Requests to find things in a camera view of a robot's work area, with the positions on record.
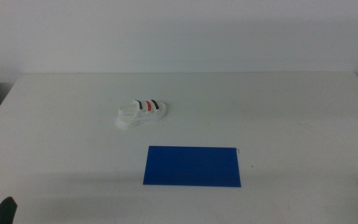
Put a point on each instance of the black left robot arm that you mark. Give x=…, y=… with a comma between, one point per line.
x=3, y=213

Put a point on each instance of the blue rectangular mat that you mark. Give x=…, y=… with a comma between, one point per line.
x=191, y=166

